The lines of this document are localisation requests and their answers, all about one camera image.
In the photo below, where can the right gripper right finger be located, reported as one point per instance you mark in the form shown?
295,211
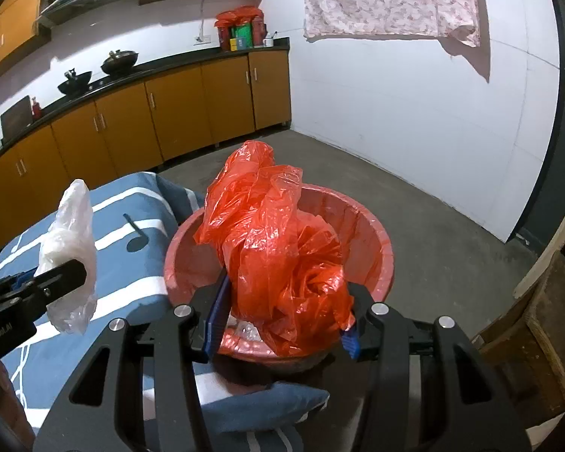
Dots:
462,404

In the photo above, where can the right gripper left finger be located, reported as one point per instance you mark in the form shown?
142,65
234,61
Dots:
100,406

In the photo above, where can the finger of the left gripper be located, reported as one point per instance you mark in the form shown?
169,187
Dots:
38,291
12,286

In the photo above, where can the clear plastic film piece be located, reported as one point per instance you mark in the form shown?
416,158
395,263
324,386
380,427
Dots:
70,236

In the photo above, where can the clear bubble wrap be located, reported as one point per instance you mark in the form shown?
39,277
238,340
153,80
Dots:
243,329

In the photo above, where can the large red plastic bag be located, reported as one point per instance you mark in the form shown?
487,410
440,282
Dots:
285,264

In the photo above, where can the orange lower kitchen cabinets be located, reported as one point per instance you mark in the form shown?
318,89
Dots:
165,110

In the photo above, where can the wooden crate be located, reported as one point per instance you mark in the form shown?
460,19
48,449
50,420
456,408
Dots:
526,346

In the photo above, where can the blue white striped cloth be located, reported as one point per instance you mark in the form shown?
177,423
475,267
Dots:
134,220

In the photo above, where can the red plastic basin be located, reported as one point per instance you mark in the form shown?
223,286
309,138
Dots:
367,256

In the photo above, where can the dark cutting board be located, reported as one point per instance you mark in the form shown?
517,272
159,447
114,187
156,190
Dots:
16,119

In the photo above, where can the small red bottle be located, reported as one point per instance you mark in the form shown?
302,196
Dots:
36,110

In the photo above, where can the black lidded wok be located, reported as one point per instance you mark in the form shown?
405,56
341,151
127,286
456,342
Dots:
119,63

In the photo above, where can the red bag of groceries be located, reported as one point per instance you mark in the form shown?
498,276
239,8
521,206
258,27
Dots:
241,28

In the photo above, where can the pink floral hanging cloth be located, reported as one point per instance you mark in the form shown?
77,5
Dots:
428,19

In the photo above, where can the black wok with handle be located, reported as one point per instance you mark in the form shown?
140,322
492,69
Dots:
75,83

